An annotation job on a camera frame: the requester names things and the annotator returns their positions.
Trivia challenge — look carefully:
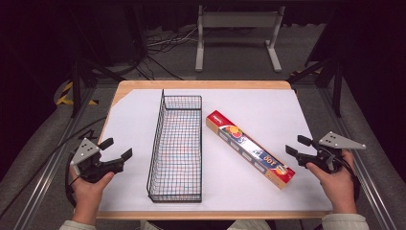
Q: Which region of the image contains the person's right hand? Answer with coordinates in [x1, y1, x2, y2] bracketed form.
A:
[305, 149, 359, 215]

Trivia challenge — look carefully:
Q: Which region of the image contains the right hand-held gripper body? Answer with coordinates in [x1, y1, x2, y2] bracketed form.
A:
[296, 130, 367, 175]

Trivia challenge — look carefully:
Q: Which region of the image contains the white metal stand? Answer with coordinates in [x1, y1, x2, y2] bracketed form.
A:
[194, 5, 286, 74]

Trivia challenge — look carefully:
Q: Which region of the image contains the person's left hand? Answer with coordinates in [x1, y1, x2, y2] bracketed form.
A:
[69, 166, 116, 225]

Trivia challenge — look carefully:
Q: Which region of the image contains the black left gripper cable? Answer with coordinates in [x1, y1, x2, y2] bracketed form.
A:
[0, 116, 108, 219]

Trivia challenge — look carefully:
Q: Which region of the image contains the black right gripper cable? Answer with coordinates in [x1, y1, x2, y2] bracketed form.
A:
[337, 155, 362, 203]

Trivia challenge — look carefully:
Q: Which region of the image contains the black wire basket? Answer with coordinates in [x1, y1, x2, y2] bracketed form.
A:
[146, 88, 204, 203]

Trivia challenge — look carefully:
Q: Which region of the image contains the yellow black striped tape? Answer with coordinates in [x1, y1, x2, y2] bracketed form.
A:
[56, 80, 100, 106]

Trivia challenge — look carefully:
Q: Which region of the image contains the white paper sheet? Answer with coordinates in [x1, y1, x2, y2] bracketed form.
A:
[98, 88, 333, 213]

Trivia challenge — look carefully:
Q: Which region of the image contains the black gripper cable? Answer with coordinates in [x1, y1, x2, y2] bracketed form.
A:
[0, 116, 108, 219]
[337, 155, 362, 203]

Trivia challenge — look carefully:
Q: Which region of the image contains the person's light clothing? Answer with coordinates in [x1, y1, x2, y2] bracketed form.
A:
[139, 218, 277, 230]

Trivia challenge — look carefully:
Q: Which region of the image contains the long red cling film box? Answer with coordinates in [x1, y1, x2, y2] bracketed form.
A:
[205, 109, 297, 191]

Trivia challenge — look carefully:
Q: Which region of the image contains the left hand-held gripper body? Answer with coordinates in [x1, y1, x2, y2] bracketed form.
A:
[70, 137, 125, 184]

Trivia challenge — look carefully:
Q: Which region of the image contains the aluminium floor rail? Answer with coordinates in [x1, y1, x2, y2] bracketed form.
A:
[12, 85, 99, 230]
[319, 85, 400, 230]

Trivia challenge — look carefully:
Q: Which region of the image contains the bundle of floor cables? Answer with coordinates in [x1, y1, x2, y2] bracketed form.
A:
[146, 26, 199, 55]

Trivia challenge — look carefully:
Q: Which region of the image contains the black tripod stand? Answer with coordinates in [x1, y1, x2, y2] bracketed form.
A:
[70, 57, 126, 119]
[287, 57, 345, 119]

